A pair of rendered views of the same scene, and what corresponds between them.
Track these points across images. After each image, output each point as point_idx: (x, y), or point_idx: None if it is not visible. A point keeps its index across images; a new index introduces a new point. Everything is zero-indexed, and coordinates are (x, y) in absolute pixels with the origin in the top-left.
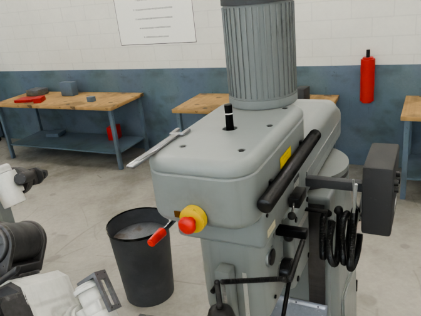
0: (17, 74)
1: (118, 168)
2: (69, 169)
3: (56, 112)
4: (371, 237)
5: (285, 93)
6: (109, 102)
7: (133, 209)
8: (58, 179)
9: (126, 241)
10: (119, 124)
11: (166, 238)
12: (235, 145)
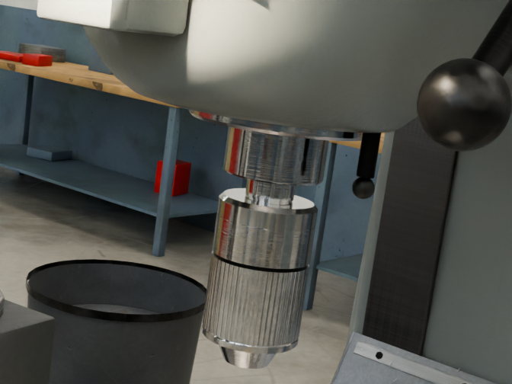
0: (18, 14)
1: (151, 252)
2: (43, 225)
3: (68, 113)
4: None
5: None
6: None
7: (124, 262)
8: (10, 233)
9: (63, 310)
10: (190, 164)
11: (181, 352)
12: None
